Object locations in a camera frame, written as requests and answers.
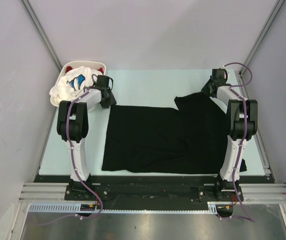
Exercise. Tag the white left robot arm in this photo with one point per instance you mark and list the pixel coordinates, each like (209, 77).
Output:
(73, 123)

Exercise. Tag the right aluminium frame post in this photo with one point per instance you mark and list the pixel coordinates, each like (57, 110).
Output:
(277, 8)

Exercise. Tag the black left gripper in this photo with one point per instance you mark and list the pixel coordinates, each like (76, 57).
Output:
(111, 102)

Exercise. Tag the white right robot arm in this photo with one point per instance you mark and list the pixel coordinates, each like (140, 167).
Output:
(242, 117)

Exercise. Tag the left aluminium frame post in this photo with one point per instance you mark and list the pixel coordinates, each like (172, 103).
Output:
(31, 14)

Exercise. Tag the black t shirt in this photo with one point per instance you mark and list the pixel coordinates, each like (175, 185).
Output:
(189, 139)

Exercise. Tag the white t shirt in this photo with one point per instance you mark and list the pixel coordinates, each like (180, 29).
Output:
(68, 87)

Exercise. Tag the aluminium frame post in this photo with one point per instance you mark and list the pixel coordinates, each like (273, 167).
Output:
(31, 14)
(277, 8)

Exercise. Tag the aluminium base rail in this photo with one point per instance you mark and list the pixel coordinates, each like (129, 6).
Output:
(257, 193)

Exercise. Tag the slotted white cable duct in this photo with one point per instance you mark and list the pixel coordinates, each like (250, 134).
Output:
(86, 208)

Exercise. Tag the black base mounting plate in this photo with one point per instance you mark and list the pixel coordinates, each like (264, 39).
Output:
(150, 191)

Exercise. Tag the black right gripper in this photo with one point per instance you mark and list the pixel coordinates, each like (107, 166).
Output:
(205, 90)

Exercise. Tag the red t shirt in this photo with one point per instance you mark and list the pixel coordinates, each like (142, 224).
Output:
(84, 70)

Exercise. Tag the white plastic laundry basket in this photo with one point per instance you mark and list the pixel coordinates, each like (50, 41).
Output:
(74, 64)

